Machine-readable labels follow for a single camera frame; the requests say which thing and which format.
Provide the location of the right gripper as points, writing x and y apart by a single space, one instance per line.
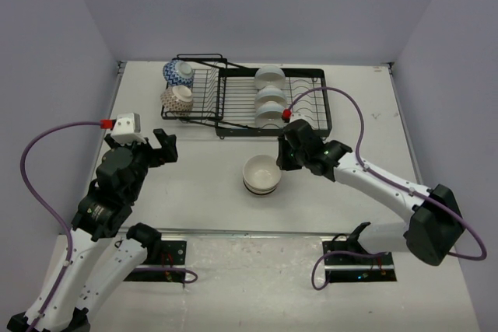
282 159

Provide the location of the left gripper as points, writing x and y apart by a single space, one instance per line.
167 143

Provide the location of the beige bowl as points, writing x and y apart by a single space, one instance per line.
259 189
261 171

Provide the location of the light blue bowl front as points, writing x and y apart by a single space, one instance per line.
269 115

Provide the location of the light blue bowl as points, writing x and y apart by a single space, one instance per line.
269 75
270 93
269 115

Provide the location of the beige bowl front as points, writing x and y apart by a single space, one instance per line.
259 189

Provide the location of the black bowl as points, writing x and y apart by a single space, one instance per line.
263 194

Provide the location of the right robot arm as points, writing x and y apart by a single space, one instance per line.
430 217

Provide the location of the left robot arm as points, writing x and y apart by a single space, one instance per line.
75 290

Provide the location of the brown floral patterned bowl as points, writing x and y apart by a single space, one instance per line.
177 100

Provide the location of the blue zigzag patterned bowl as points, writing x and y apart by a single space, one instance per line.
178 73

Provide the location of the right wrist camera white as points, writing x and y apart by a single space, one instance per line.
288 117

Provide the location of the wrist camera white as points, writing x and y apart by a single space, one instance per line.
127 129
288 117

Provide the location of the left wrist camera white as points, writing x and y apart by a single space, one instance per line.
127 129

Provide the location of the black wire dish rack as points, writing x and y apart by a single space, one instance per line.
224 92

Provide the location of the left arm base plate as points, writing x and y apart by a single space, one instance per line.
172 253

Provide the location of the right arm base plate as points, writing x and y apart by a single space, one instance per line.
344 268

